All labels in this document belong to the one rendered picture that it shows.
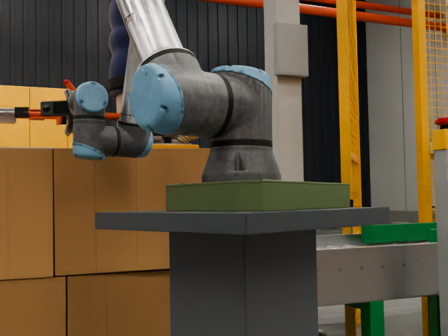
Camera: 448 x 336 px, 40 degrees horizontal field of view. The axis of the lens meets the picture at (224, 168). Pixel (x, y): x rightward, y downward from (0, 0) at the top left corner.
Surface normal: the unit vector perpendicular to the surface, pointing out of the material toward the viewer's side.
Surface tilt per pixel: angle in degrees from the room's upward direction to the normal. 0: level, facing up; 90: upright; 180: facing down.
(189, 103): 103
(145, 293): 90
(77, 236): 90
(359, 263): 90
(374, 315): 90
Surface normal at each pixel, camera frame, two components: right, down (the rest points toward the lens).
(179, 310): -0.71, -0.02
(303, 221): 0.70, -0.05
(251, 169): 0.17, -0.40
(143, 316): 0.37, -0.05
